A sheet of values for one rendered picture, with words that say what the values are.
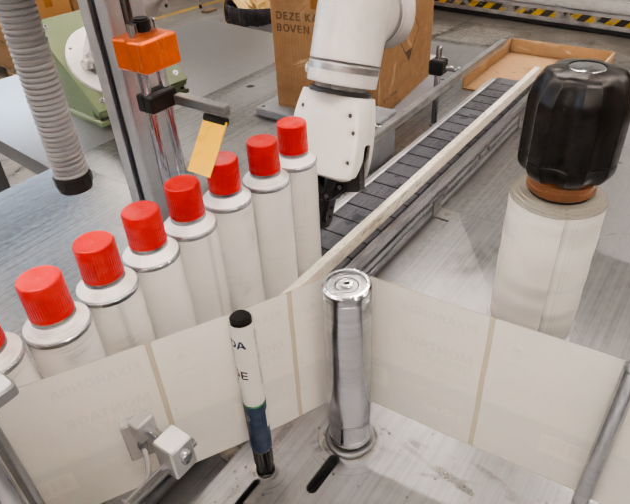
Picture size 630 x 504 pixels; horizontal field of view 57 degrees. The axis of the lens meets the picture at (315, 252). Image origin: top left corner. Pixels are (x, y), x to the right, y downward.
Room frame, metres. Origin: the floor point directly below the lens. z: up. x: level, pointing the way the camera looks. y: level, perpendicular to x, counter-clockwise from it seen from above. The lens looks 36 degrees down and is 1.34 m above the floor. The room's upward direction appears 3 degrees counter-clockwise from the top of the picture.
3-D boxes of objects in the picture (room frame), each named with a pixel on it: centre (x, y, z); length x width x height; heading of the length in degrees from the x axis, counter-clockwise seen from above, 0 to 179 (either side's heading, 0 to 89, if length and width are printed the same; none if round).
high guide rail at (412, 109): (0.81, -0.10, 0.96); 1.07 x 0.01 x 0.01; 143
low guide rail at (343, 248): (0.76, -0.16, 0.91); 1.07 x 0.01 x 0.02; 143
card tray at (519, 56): (1.35, -0.56, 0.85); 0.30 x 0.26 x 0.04; 143
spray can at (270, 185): (0.55, 0.05, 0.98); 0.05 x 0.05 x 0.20
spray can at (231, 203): (0.52, 0.09, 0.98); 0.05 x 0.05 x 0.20
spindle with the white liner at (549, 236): (0.45, -0.22, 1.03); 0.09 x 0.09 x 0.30
